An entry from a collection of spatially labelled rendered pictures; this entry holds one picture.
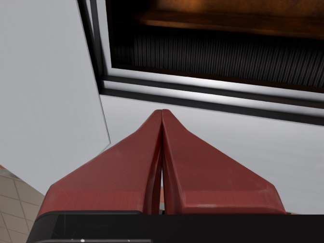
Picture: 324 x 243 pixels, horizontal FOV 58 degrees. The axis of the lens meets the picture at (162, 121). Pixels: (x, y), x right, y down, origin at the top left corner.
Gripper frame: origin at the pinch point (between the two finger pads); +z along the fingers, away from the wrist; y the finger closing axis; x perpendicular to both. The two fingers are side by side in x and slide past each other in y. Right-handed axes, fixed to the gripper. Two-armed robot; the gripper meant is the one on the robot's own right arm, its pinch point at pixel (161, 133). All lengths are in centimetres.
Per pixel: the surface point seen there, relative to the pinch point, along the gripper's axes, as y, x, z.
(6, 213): 111, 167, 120
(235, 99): -5.4, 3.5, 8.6
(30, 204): 87, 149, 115
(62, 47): 7.3, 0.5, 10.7
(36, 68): 9.8, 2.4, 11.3
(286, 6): -13.1, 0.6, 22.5
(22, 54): 10.8, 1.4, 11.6
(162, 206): 0.0, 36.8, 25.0
